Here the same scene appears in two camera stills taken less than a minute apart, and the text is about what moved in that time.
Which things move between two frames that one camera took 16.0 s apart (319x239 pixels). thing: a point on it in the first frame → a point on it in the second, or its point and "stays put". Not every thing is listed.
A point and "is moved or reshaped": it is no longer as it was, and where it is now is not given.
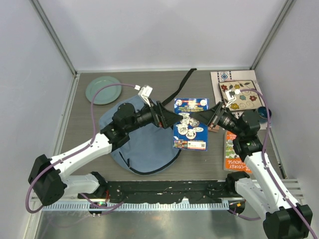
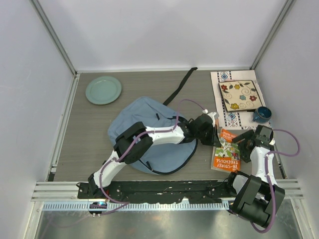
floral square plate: x=245 y=100 stays put
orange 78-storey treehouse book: x=232 y=160 is moved or reshaped
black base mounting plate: x=153 y=192 stays put
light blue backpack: x=148 y=151 is moved or reshaped
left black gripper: x=164 y=118 → x=214 y=141
